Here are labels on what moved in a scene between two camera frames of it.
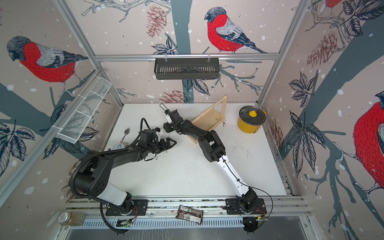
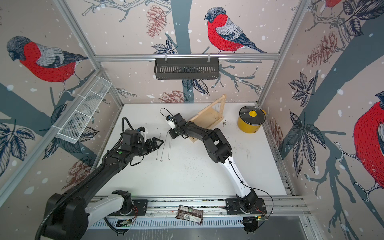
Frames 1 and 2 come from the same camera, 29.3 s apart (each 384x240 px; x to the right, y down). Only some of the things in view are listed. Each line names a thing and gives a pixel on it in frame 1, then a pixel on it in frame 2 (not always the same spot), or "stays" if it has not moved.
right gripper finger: [168, 127] → [173, 133]
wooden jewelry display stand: [210, 118] stays
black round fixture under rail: [250, 224] stays
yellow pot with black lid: [250, 118] stays
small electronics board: [124, 222] stays
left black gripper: [168, 146] → [155, 146]
